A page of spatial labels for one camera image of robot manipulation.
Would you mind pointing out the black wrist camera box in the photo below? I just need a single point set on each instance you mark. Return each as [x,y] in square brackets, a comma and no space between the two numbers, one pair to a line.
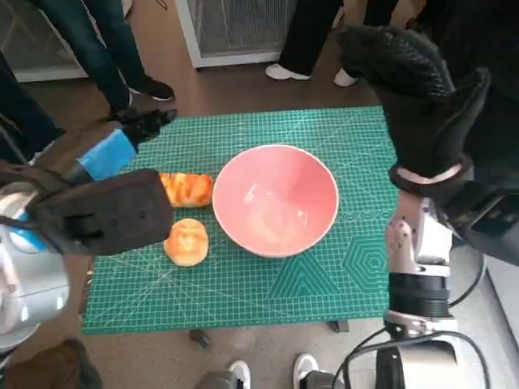
[494,227]
[105,215]

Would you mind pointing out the round toy bread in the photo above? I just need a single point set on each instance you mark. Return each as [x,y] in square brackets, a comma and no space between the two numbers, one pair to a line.
[188,243]

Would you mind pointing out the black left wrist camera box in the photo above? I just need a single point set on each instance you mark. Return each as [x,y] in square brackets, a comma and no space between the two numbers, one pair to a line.
[105,215]

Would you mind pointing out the black table foot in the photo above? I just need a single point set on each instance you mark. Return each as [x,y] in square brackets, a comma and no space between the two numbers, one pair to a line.
[200,339]
[340,326]

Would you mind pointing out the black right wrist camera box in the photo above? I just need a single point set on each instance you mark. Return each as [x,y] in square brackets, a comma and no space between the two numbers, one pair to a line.
[494,227]

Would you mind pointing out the pink bowl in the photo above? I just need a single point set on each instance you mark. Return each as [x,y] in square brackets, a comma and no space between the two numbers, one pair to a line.
[275,190]

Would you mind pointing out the white shoe with grey leg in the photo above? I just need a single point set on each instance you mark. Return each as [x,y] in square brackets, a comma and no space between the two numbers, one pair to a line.
[240,370]
[305,364]

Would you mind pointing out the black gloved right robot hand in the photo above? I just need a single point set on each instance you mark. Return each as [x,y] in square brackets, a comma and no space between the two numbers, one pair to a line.
[421,109]

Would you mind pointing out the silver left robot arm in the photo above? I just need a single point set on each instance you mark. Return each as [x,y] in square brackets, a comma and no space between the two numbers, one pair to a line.
[24,283]

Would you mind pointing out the green cutting mat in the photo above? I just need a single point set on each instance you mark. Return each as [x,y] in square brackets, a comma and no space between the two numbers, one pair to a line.
[284,125]

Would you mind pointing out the white framed mesh cabinet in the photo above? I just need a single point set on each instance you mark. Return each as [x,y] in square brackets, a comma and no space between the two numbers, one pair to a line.
[24,44]
[239,24]

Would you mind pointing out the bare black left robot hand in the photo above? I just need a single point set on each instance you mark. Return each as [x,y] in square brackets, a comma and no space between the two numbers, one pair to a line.
[109,154]

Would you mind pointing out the long striped toy bread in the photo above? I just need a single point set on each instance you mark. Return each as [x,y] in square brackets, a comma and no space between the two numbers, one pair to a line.
[190,190]

